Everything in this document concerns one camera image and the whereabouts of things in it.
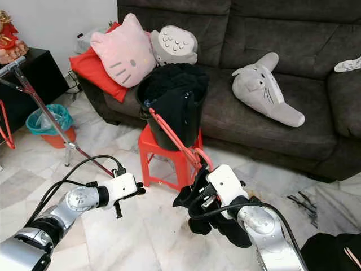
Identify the grey Totoro cushion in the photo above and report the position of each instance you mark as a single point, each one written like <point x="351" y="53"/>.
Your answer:
<point x="175" y="45"/>

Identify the red clothes hanger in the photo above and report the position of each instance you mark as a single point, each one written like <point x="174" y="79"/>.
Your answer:
<point x="175" y="138"/>
<point x="5" y="127"/>

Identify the red laughing Buddha statue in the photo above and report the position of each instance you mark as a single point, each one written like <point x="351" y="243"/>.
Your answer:
<point x="11" y="42"/>

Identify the black TV cabinet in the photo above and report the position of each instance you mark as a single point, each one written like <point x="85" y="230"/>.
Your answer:
<point x="48" y="70"/>

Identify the red cushion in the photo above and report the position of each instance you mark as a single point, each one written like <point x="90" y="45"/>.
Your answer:
<point x="93" y="73"/>

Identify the white cloth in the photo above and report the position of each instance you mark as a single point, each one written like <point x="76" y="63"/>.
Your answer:
<point x="348" y="64"/>

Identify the grey mouse plush cushion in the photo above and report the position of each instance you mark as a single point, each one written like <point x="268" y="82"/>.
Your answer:
<point x="265" y="93"/>

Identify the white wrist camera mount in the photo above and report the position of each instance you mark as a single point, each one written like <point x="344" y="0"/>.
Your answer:
<point x="228" y="183"/>
<point x="124" y="185"/>

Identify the side table white lace cover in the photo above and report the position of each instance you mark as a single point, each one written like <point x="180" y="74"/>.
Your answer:
<point x="84" y="42"/>

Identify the dark grey bucket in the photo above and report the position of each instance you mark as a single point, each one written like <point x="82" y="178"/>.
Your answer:
<point x="183" y="130"/>

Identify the person leg black trousers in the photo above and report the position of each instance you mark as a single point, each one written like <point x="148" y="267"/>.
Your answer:
<point x="327" y="254"/>

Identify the dark brown sofa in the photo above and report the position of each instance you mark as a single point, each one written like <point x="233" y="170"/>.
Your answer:
<point x="276" y="36"/>

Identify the pink cat face cushion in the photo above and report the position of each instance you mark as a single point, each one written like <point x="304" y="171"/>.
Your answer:
<point x="123" y="53"/>

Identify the red bin with green liner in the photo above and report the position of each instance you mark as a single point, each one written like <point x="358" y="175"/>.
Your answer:
<point x="61" y="137"/>

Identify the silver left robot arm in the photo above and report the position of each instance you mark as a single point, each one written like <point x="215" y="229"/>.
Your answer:
<point x="82" y="200"/>

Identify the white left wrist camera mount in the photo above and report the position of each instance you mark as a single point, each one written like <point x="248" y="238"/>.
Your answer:
<point x="124" y="185"/>

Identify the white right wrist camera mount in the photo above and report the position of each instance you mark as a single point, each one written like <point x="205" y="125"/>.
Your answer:
<point x="228" y="183"/>

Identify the silver clothes rail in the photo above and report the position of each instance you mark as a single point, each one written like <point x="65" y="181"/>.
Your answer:
<point x="42" y="104"/>

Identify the red plastic stool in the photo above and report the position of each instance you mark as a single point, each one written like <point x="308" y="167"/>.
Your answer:
<point x="155" y="155"/>

